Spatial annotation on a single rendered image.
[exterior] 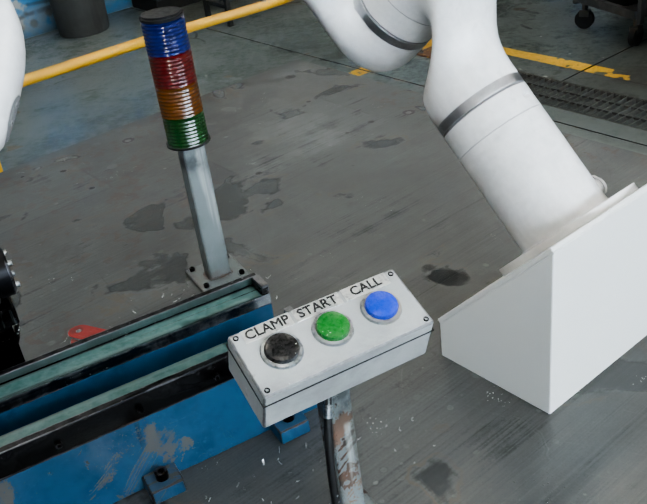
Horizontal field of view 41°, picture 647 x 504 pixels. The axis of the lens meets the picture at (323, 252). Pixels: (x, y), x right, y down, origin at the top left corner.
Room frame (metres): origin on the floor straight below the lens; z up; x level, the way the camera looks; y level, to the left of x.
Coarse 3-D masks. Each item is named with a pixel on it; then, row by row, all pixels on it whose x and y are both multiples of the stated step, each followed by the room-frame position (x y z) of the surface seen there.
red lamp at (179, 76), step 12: (156, 60) 1.13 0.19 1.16; (168, 60) 1.13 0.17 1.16; (180, 60) 1.13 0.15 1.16; (192, 60) 1.15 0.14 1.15; (156, 72) 1.14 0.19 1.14; (168, 72) 1.13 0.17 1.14; (180, 72) 1.13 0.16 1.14; (192, 72) 1.15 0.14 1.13; (156, 84) 1.14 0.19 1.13; (168, 84) 1.13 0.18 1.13; (180, 84) 1.13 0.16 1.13
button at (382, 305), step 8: (368, 296) 0.63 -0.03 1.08; (376, 296) 0.63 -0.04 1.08; (384, 296) 0.63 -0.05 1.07; (392, 296) 0.63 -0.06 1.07; (368, 304) 0.62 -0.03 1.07; (376, 304) 0.62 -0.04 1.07; (384, 304) 0.62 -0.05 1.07; (392, 304) 0.62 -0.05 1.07; (368, 312) 0.62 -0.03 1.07; (376, 312) 0.61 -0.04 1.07; (384, 312) 0.61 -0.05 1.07; (392, 312) 0.62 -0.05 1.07
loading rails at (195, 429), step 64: (192, 320) 0.87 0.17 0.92; (256, 320) 0.90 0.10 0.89; (0, 384) 0.79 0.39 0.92; (64, 384) 0.79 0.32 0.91; (128, 384) 0.76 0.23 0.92; (192, 384) 0.75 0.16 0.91; (0, 448) 0.67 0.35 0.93; (64, 448) 0.69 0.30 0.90; (128, 448) 0.71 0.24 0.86; (192, 448) 0.74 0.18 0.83
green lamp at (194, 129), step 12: (168, 120) 1.14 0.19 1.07; (180, 120) 1.13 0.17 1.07; (192, 120) 1.13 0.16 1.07; (204, 120) 1.16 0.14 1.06; (168, 132) 1.14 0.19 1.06; (180, 132) 1.13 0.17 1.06; (192, 132) 1.13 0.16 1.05; (204, 132) 1.15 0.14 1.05; (168, 144) 1.15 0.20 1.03; (180, 144) 1.13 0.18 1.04; (192, 144) 1.13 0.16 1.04
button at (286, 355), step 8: (272, 336) 0.59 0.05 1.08; (280, 336) 0.59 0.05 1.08; (288, 336) 0.59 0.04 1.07; (272, 344) 0.58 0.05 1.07; (280, 344) 0.58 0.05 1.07; (288, 344) 0.58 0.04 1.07; (296, 344) 0.58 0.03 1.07; (264, 352) 0.58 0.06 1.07; (272, 352) 0.58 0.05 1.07; (280, 352) 0.58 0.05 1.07; (288, 352) 0.58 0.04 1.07; (296, 352) 0.58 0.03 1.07; (272, 360) 0.57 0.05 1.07; (280, 360) 0.57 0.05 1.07; (288, 360) 0.57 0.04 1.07
